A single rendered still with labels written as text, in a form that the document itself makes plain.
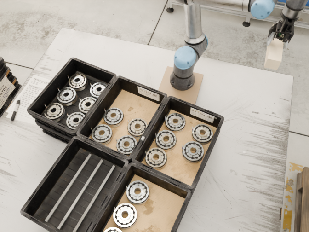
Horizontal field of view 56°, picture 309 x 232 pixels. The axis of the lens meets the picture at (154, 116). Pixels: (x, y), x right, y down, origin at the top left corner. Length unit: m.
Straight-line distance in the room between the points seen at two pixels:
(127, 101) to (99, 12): 2.00
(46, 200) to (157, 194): 0.50
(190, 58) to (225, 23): 1.73
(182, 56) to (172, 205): 0.77
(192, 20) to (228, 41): 1.55
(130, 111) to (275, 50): 0.77
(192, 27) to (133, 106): 0.52
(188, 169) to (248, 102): 0.61
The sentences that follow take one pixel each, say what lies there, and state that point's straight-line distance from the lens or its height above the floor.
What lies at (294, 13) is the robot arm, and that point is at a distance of 1.38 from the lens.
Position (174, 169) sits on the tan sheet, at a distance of 1.39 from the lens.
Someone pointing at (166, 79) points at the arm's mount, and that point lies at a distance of 1.79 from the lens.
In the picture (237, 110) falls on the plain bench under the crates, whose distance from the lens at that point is 1.75.
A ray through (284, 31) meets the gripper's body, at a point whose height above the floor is 1.23.
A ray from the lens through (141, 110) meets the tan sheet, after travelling 1.55.
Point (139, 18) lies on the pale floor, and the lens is 3.32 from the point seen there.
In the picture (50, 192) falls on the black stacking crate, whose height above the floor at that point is 0.83.
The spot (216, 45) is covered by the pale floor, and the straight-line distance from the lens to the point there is 3.05.
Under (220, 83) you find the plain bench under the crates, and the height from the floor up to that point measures 0.70.
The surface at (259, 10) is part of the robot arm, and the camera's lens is 1.23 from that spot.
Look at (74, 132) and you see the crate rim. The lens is 1.42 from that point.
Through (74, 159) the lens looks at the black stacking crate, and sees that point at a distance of 1.48.
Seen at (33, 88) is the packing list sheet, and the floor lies 0.70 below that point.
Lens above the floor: 2.13
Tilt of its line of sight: 59 degrees down
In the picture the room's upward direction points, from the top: 3 degrees counter-clockwise
